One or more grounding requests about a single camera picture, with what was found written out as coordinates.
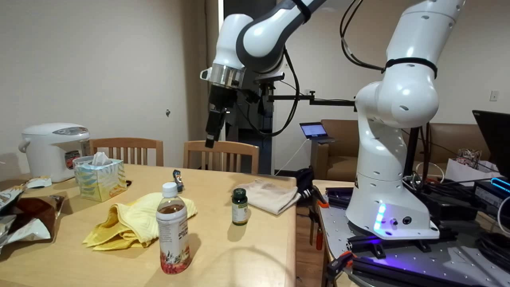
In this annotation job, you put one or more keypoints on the silver snack bag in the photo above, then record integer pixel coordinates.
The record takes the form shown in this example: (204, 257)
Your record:
(8, 198)

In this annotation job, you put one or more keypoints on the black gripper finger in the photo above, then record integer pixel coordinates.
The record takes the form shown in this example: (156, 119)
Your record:
(210, 130)
(223, 120)

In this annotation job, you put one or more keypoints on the small laptop blue screen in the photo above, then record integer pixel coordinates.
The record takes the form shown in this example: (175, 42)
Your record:
(314, 130)

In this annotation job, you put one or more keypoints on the black vertical pole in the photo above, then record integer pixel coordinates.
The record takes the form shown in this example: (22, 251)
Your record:
(424, 144)

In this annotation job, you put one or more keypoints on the blue-lit black computer box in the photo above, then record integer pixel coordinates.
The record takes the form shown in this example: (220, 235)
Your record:
(494, 194)

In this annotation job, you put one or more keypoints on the white electric water pot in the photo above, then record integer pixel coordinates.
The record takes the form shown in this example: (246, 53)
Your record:
(50, 152)

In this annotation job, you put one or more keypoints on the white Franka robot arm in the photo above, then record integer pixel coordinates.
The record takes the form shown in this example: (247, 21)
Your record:
(392, 160)

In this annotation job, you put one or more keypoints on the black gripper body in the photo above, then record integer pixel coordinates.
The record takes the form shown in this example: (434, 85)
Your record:
(220, 99)

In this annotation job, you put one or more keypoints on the black monitor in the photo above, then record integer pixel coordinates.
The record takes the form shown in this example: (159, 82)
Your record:
(496, 141)

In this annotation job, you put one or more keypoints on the white wall outlet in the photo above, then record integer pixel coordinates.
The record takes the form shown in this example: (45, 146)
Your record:
(493, 96)

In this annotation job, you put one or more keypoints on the tall tea bottle white cap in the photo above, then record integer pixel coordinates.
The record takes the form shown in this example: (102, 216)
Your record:
(172, 233)

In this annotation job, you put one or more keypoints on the small green-capped bottle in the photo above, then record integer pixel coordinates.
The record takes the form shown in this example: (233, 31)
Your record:
(239, 208)

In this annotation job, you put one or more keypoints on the brown snack bag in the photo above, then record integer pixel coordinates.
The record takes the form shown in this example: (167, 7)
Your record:
(40, 210)

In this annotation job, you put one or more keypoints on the brown sofa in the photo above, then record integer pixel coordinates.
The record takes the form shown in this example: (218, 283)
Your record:
(340, 144)

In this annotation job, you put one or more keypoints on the beige folded cloth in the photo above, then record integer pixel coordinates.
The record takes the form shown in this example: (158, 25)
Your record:
(273, 195)

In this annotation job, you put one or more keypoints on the black camera on boom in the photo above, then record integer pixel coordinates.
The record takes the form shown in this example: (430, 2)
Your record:
(319, 99)

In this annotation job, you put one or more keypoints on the yellow cloth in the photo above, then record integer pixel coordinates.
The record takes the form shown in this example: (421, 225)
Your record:
(128, 224)

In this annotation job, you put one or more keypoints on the wooden chair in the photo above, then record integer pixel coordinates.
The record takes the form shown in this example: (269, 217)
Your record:
(128, 144)
(220, 152)

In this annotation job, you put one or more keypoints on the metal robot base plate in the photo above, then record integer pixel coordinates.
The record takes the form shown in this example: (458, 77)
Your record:
(424, 261)

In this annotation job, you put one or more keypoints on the patterned tissue box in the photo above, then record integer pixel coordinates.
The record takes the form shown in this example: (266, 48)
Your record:
(101, 178)

